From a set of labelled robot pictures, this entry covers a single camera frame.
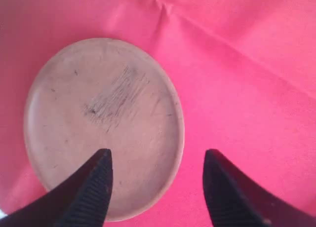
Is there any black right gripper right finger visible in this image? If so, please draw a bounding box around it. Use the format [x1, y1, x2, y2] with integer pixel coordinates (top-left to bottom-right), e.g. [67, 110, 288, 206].
[202, 149, 316, 227]

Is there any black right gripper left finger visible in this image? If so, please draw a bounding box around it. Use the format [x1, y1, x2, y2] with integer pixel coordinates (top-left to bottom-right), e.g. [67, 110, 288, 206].
[0, 149, 113, 227]

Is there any brown wooden plate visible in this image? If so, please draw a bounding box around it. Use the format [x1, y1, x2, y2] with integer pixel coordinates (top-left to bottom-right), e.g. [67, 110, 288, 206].
[24, 38, 185, 222]

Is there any red tablecloth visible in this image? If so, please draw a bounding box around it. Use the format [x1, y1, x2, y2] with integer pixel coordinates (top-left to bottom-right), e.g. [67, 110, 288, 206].
[0, 0, 316, 227]

